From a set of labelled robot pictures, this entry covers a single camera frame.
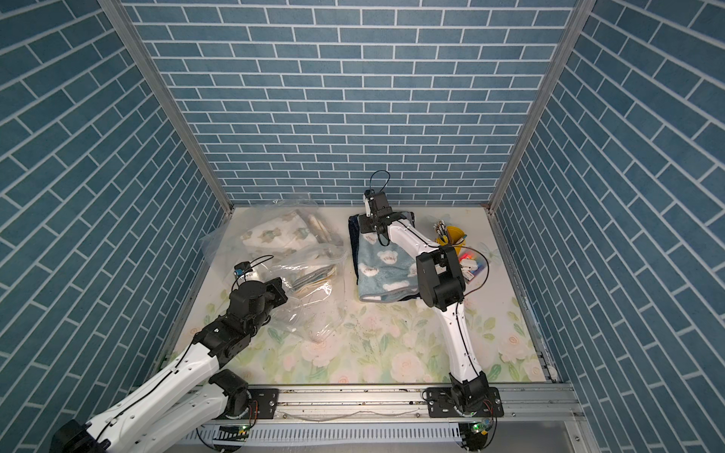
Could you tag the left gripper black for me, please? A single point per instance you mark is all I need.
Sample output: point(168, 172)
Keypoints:
point(276, 289)

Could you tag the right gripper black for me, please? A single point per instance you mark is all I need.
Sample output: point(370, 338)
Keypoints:
point(364, 225)

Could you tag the navy blue star blanket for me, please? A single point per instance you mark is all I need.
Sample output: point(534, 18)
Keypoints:
point(380, 268)

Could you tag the light blue bear blanket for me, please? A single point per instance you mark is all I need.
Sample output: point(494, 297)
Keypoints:
point(395, 295)

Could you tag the clear plastic vacuum bag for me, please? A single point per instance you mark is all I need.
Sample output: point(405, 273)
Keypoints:
point(313, 278)

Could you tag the cream bear print blanket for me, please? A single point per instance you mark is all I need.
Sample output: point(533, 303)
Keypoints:
point(288, 232)

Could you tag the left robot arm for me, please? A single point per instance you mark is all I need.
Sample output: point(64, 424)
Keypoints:
point(193, 389)

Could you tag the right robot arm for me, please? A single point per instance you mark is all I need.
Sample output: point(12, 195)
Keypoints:
point(442, 286)

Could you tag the pens in bucket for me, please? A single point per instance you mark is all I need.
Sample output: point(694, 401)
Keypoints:
point(441, 230)

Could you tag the yellow metal pen bucket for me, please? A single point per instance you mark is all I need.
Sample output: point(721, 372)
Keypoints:
point(457, 238)

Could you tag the clear box of stationery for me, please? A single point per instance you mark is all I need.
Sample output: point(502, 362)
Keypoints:
point(472, 263)

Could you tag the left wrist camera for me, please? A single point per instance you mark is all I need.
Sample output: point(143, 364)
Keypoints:
point(243, 270)

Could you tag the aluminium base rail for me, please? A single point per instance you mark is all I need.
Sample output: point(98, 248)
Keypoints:
point(387, 403)

